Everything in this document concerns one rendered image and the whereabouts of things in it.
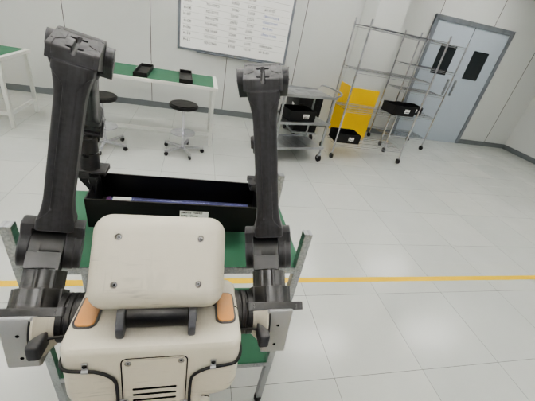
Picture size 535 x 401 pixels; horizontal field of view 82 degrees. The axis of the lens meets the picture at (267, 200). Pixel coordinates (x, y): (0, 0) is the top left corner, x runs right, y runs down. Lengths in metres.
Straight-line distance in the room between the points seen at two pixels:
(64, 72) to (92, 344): 0.43
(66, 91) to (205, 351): 0.48
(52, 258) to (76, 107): 0.28
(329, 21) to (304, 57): 0.68
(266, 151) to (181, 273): 0.28
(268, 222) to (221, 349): 0.26
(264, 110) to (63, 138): 0.36
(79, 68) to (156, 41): 5.10
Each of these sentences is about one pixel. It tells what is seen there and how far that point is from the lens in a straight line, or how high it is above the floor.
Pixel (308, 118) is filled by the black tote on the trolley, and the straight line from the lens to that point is 4.32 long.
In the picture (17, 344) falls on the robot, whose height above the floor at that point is 1.17.
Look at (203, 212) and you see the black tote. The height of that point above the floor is 1.09.
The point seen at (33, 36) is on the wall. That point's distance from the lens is 6.18.
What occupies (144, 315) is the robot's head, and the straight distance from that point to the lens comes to 0.55.
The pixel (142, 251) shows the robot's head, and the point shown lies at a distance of 0.52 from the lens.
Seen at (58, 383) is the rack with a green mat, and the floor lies 0.31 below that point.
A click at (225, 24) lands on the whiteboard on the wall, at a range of 5.63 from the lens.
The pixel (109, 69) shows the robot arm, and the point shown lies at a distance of 0.71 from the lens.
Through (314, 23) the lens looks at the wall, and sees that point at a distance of 5.92.
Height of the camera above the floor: 1.70
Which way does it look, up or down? 31 degrees down
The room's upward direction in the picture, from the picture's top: 12 degrees clockwise
